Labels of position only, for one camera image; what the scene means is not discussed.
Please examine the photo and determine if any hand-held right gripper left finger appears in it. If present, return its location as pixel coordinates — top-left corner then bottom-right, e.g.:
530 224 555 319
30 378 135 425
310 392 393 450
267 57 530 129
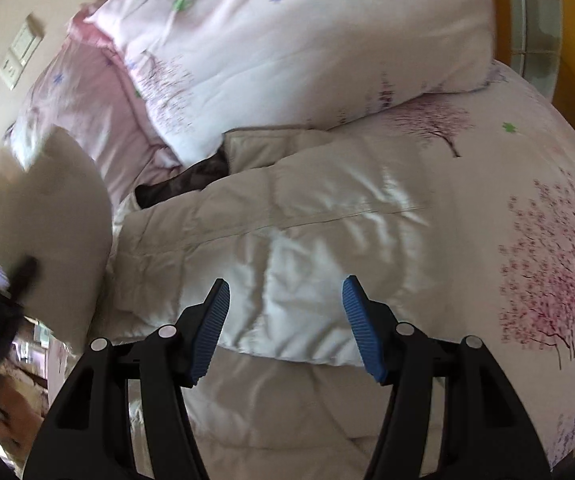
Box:
22 278 231 480

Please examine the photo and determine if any white pillow insert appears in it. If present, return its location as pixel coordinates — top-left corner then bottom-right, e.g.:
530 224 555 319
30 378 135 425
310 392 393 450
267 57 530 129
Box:
0 125 453 480

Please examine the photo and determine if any white wall switch panel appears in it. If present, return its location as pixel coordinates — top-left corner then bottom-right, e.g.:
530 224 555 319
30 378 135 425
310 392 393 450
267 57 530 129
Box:
0 12 46 92

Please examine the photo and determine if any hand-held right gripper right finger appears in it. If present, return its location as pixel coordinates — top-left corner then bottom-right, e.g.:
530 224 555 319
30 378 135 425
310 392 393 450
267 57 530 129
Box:
342 275 553 480

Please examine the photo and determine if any large floral pink pillow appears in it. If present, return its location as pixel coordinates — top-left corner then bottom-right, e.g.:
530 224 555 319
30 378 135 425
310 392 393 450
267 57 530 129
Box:
82 0 498 166

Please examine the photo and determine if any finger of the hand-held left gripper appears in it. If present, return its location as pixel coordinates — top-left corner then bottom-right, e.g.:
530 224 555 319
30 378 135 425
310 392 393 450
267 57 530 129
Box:
8 255 41 307

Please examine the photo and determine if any grey glass door panel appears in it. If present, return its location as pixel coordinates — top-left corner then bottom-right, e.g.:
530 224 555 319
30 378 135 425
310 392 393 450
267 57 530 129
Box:
510 0 568 97

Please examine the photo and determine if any floral pink bed sheet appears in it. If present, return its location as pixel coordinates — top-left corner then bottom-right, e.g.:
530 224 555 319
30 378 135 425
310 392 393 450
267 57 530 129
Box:
312 60 575 480

